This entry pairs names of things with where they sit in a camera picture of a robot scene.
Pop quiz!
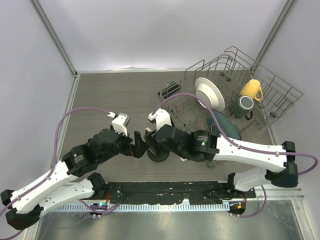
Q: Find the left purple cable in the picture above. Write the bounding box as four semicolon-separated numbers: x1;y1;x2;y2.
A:
0;107;116;240

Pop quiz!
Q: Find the dark green mug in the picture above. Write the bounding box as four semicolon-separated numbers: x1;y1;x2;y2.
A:
230;96;254;121

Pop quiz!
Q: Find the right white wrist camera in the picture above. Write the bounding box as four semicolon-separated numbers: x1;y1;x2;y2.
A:
148;108;172;131

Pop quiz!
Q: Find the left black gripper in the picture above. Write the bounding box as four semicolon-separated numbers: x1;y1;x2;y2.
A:
98;125;150;164

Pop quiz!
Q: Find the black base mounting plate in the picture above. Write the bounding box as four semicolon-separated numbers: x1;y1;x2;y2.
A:
104;181;256;205

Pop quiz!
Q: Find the blue ceramic plate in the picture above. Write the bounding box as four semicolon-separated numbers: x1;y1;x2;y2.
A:
205;110;242;141

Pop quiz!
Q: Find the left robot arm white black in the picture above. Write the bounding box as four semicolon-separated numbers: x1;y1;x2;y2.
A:
0;129;149;231

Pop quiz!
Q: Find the slotted cable duct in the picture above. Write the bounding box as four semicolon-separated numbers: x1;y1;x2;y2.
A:
51;201;230;213

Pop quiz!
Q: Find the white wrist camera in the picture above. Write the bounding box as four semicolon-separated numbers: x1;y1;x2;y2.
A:
148;108;172;131
111;113;131;137

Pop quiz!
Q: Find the purple cable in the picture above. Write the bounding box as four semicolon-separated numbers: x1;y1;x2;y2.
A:
0;107;116;240
152;92;317;176

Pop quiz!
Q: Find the yellow mug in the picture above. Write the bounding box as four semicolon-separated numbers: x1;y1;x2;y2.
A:
239;79;263;101

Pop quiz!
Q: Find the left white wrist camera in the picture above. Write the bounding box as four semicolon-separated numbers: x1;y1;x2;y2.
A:
111;113;131;137

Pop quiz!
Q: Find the black round phone stand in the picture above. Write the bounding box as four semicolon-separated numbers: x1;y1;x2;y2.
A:
147;147;170;163

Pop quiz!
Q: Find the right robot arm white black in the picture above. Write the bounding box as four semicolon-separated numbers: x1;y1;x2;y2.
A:
144;124;298;198

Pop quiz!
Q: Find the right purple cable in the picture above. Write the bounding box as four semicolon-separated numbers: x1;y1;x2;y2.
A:
152;92;317;176

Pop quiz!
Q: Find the grey wire dish rack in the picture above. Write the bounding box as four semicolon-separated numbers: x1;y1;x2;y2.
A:
157;46;303;145

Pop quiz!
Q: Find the white plate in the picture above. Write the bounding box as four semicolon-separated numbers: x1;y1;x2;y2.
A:
194;77;225;112

